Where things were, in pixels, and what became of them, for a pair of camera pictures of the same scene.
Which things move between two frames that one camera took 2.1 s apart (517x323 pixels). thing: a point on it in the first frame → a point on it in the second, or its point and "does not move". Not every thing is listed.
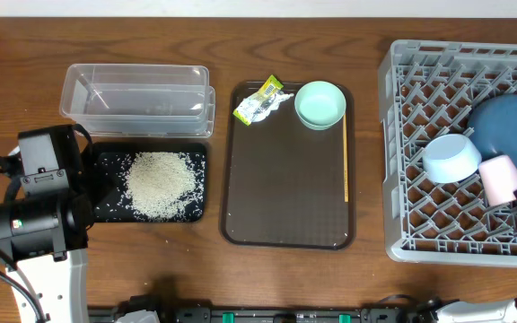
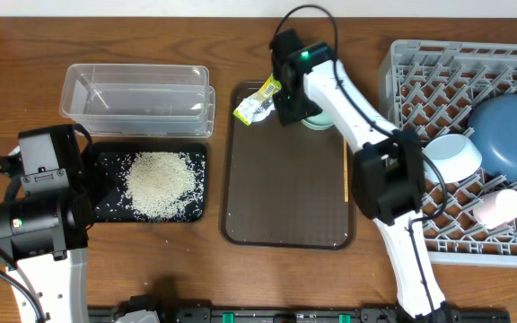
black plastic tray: [147, 182] does not move
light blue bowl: [451, 158] does not move
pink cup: [500, 179] → [497, 207]
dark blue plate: [512, 125] does not move
